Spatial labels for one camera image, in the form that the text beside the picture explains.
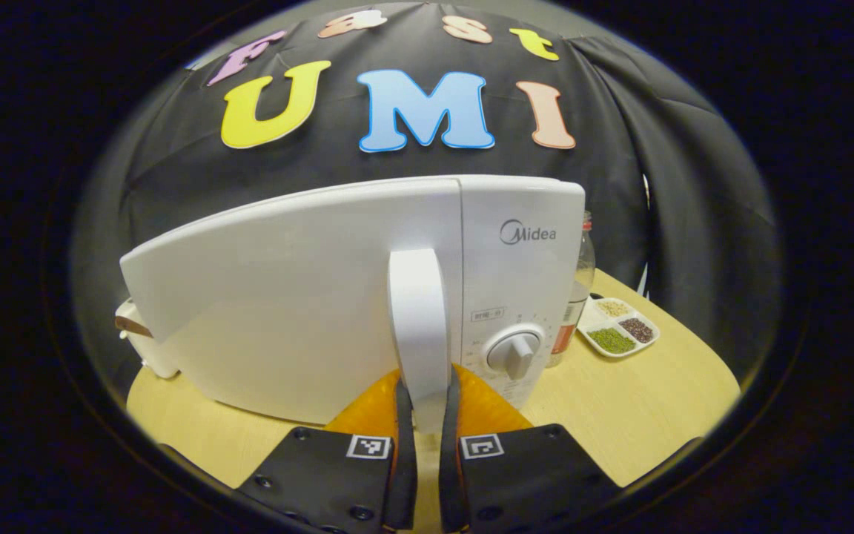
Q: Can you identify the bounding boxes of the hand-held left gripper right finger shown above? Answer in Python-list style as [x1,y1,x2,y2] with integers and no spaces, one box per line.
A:
[438,363,623,534]

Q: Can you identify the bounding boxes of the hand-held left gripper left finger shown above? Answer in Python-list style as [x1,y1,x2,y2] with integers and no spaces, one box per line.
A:
[238,369,419,534]

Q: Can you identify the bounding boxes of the white microwave oven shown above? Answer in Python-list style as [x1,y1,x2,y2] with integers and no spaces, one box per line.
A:
[119,174,587,435]

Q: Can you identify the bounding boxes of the green beans heap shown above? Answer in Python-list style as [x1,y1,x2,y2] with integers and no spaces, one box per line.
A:
[589,328,637,355]

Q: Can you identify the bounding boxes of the white divided dish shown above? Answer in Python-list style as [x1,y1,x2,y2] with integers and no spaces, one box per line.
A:
[577,295,661,360]

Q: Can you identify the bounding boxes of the clear plastic bottle red label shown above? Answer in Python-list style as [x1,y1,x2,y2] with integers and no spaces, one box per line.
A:
[546,210,597,369]

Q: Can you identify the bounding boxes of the dark red beans heap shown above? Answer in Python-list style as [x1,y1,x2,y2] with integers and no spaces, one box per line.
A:
[618,317,656,343]

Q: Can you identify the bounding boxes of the white toaster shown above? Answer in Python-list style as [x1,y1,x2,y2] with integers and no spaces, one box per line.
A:
[114,297,179,380]

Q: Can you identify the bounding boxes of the brown wooden spoon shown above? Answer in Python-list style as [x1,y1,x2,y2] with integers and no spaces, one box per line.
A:
[114,315,155,340]

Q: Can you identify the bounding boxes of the black backdrop cloth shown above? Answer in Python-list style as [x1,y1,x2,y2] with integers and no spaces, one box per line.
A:
[71,0,784,401]

